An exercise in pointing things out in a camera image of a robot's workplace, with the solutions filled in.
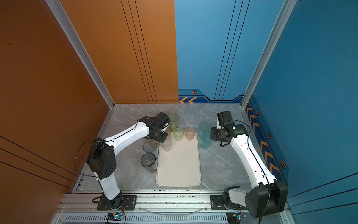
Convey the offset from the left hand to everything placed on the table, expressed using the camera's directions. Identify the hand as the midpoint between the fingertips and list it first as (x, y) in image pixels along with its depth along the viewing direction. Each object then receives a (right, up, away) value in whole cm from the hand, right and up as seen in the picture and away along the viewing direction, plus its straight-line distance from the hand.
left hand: (162, 137), depth 89 cm
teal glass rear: (+28, +6, +5) cm, 29 cm away
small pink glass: (+18, +1, +10) cm, 20 cm away
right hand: (+30, +3, -9) cm, 32 cm away
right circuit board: (+39, -38, -19) cm, 58 cm away
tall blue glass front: (-6, -5, -5) cm, 9 cm away
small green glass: (+10, +1, +9) cm, 14 cm away
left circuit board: (-22, -38, -18) cm, 47 cm away
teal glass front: (+28, 0, +7) cm, 29 cm away
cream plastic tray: (+11, -18, -3) cm, 22 cm away
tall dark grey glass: (-7, -13, -8) cm, 17 cm away
